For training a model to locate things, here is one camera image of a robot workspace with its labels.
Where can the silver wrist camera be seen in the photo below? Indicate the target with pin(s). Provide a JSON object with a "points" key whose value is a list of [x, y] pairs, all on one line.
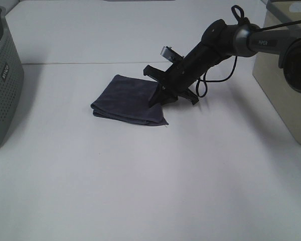
{"points": [[169, 54]]}

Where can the dark grey towel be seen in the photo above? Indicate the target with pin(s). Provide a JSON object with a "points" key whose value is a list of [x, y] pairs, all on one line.
{"points": [[126, 99]]}

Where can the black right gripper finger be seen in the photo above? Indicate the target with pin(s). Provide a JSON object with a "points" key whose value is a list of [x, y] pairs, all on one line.
{"points": [[168, 100]]}

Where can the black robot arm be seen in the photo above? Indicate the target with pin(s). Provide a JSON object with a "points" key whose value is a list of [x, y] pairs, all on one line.
{"points": [[218, 43]]}

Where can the grey perforated plastic basket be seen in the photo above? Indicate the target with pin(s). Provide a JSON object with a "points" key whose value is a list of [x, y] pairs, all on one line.
{"points": [[11, 76]]}

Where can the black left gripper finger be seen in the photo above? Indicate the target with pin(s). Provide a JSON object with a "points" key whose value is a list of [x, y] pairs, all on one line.
{"points": [[159, 97]]}

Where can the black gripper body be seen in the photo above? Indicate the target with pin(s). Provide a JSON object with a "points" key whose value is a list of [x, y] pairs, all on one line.
{"points": [[175, 80]]}

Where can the beige storage bin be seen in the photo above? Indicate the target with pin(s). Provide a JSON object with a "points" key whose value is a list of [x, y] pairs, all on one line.
{"points": [[270, 77]]}

